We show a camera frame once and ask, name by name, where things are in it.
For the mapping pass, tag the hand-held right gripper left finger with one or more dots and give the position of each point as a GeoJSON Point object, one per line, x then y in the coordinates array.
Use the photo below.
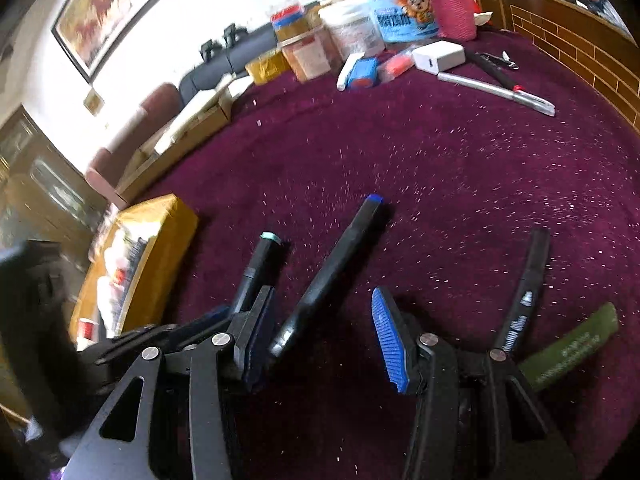
{"type": "Point", "coordinates": [260, 340]}

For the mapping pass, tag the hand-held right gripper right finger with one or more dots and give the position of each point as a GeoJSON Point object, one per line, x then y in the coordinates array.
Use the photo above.
{"type": "Point", "coordinates": [392, 340]}

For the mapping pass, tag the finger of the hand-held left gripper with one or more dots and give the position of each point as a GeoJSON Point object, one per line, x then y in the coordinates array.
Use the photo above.
{"type": "Point", "coordinates": [210, 314]}

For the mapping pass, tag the black marker teal cap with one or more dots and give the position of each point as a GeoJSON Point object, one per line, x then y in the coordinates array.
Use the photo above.
{"type": "Point", "coordinates": [260, 265]}

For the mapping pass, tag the yellow box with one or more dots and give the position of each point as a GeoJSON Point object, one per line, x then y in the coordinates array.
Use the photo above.
{"type": "Point", "coordinates": [160, 240]}

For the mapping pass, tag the black marker blue cap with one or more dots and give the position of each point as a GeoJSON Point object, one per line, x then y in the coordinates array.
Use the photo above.
{"type": "Point", "coordinates": [340, 255]}

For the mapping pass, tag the wooden glass cabinet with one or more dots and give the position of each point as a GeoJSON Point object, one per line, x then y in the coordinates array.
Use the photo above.
{"type": "Point", "coordinates": [35, 175]}

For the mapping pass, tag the black marker white print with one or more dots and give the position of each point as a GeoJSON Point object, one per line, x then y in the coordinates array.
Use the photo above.
{"type": "Point", "coordinates": [527, 290]}

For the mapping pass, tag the purple velvet tablecloth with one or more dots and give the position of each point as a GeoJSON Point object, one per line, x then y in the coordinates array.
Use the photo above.
{"type": "Point", "coordinates": [425, 170]}

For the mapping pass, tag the green marker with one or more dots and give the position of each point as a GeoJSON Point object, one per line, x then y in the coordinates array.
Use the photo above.
{"type": "Point", "coordinates": [575, 340]}

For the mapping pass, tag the cardboard box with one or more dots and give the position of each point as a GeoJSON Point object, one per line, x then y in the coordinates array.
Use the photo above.
{"type": "Point", "coordinates": [190, 120]}

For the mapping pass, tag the pink chair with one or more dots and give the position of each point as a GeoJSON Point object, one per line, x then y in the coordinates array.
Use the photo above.
{"type": "Point", "coordinates": [145, 125]}

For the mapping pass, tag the black sofa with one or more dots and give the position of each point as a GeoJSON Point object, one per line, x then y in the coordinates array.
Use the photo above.
{"type": "Point", "coordinates": [225, 67]}

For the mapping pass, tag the yellow foil packet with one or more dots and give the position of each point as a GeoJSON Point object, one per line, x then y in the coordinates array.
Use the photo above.
{"type": "Point", "coordinates": [267, 67]}

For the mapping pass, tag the black clamp device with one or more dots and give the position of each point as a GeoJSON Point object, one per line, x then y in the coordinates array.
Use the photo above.
{"type": "Point", "coordinates": [210, 50]}
{"type": "Point", "coordinates": [235, 33]}

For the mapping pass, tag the silver utility knife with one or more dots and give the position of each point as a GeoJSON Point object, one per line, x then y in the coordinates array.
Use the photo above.
{"type": "Point", "coordinates": [495, 92]}

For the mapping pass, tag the blue eraser block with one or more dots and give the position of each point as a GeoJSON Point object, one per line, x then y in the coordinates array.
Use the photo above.
{"type": "Point", "coordinates": [362, 72]}

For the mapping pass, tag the orange small packet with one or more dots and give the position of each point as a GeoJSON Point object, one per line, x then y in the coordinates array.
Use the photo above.
{"type": "Point", "coordinates": [397, 66]}

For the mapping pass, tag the orange clear jar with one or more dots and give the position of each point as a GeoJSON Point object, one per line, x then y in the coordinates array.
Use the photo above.
{"type": "Point", "coordinates": [307, 55]}

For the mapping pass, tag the black red pen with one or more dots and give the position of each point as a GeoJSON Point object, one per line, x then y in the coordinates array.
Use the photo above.
{"type": "Point", "coordinates": [495, 72]}

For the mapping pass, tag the white charger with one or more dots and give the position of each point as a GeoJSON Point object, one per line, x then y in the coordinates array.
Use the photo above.
{"type": "Point", "coordinates": [440, 57]}

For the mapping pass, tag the nail clipper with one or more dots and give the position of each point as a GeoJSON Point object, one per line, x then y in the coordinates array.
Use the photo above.
{"type": "Point", "coordinates": [500, 60]}

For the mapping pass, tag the jar with red blue lid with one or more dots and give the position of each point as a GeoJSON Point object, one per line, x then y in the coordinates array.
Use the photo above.
{"type": "Point", "coordinates": [287, 20]}

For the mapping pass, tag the white plastic tub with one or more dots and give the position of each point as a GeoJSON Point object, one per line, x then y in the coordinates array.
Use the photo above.
{"type": "Point", "coordinates": [350, 27]}

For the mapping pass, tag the blue cartoon tub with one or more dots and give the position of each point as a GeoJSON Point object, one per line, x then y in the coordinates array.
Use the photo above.
{"type": "Point", "coordinates": [400, 10]}

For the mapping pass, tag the red bag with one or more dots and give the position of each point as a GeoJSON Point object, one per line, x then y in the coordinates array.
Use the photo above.
{"type": "Point", "coordinates": [481, 12]}

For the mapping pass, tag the pink thermos bottle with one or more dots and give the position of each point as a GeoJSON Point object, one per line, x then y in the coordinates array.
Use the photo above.
{"type": "Point", "coordinates": [450, 5]}

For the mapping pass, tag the wooden carved furniture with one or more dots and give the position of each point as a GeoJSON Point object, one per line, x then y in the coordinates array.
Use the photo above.
{"type": "Point", "coordinates": [575, 35]}

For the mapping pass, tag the wall switch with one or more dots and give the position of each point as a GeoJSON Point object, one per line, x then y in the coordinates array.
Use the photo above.
{"type": "Point", "coordinates": [93, 101]}

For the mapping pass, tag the framed wall painting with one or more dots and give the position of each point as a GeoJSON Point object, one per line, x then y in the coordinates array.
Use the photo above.
{"type": "Point", "coordinates": [115, 5]}

